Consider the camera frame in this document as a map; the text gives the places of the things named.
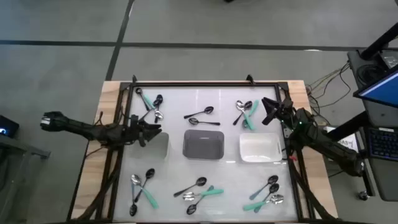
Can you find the white labelled box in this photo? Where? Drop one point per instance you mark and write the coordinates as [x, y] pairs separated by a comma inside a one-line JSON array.
[[349, 141]]

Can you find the white plastic bin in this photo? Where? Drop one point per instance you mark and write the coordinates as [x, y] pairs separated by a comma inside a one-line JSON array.
[[260, 147], [158, 149]]

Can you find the black box with blue light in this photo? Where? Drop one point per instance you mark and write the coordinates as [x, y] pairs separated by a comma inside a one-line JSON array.
[[7, 126]]

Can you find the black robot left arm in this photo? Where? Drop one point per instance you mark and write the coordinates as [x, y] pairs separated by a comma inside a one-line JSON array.
[[81, 127]]

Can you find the grey metal stand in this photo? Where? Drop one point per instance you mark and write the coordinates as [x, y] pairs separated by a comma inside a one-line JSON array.
[[18, 149]]

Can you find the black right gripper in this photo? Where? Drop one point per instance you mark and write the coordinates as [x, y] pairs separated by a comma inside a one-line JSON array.
[[284, 110]]

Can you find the small red connector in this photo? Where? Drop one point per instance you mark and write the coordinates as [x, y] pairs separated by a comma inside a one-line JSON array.
[[291, 158]]

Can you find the black metal table frame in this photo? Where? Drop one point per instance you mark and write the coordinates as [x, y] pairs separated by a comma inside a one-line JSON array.
[[202, 84]]

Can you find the black frame clamp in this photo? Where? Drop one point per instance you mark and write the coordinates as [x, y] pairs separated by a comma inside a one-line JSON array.
[[250, 80], [134, 79]]

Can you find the grey plastic bin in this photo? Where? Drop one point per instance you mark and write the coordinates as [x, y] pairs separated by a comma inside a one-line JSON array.
[[203, 144]]

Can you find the black backlit keyboard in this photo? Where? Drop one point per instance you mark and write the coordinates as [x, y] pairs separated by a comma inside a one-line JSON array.
[[382, 144]]

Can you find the black stand beam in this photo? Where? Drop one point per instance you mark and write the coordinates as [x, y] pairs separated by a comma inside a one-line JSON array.
[[351, 123]]

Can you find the black computer case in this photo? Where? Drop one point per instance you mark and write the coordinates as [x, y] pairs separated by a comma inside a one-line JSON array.
[[365, 74]]

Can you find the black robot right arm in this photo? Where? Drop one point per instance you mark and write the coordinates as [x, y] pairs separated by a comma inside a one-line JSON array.
[[326, 146]]

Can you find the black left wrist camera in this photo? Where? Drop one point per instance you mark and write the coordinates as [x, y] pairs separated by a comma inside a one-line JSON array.
[[134, 119]]

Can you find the grey desk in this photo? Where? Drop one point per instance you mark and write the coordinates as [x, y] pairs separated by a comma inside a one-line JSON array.
[[382, 177]]

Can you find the monitor with blue screen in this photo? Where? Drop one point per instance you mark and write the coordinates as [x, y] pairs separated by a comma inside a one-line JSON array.
[[382, 90]]

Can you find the grey caster wheel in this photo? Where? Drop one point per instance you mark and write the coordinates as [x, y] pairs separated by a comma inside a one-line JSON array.
[[363, 195]]

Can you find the grey metal mounting plate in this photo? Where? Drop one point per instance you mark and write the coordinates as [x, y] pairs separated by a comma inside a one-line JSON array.
[[287, 132]]

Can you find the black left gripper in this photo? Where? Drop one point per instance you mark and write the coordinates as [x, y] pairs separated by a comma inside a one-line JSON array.
[[136, 133]]

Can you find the black slanted pole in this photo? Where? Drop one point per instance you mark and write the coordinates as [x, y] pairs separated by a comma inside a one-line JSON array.
[[382, 40]]

